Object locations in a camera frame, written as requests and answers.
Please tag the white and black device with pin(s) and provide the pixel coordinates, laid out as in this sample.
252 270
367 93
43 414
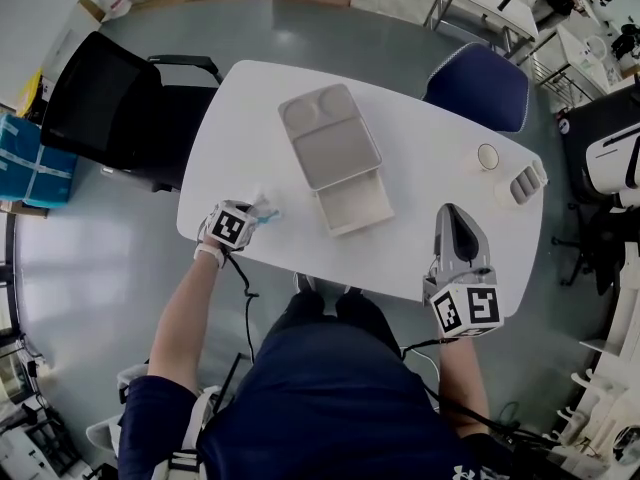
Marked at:
612 168

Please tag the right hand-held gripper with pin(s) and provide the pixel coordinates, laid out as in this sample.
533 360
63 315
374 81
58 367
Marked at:
465 308

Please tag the beige drawer box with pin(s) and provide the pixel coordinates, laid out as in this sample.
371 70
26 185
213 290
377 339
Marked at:
332 153

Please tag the small clear plastic packet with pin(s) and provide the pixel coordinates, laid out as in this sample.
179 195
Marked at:
265 210

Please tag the black mesh office chair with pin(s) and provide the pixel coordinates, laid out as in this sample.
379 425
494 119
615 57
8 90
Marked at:
115 108

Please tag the person's right shoe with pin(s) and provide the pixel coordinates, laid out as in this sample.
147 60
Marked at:
353 291

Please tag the white compartment holder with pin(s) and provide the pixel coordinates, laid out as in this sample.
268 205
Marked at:
522 185

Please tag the person's right forearm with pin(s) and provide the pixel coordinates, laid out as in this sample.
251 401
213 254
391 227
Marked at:
465 383

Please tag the blue bundle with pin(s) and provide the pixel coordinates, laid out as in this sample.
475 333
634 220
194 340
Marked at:
35 168

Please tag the dark blue chair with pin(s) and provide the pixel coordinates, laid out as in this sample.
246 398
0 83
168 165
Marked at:
480 88

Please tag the person's shoe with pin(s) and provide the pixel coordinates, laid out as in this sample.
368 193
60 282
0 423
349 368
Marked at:
305 283
353 291

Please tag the light grey chair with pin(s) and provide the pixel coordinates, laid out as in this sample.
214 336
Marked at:
107 433

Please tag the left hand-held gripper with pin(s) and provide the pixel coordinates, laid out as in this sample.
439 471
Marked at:
227 225

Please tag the white metal frame desk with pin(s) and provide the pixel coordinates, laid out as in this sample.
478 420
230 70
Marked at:
490 3

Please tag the person's left shoe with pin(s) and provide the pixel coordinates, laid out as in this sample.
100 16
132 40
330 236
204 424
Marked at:
305 283

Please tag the person's left forearm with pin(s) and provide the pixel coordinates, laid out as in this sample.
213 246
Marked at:
185 318

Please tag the person's navy clothed body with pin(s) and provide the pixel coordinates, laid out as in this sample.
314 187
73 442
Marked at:
325 393

